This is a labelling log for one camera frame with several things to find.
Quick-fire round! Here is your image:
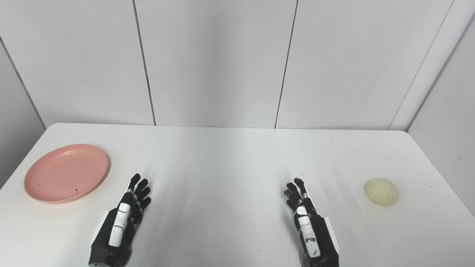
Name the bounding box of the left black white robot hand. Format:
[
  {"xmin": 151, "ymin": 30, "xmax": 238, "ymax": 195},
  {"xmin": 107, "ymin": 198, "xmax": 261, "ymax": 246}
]
[{"xmin": 89, "ymin": 173, "xmax": 152, "ymax": 267}]

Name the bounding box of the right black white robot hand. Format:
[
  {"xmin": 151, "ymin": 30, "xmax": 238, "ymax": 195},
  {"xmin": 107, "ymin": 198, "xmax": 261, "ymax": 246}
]
[{"xmin": 284, "ymin": 178, "xmax": 340, "ymax": 267}]

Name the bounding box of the pink round plate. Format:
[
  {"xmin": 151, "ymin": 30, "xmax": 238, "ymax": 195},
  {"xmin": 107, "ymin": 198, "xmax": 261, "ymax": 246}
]
[{"xmin": 24, "ymin": 144, "xmax": 110, "ymax": 204}]

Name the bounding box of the cream steamed bun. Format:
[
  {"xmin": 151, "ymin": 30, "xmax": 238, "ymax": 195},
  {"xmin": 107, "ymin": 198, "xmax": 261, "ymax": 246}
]
[{"xmin": 364, "ymin": 178, "xmax": 400, "ymax": 207}]

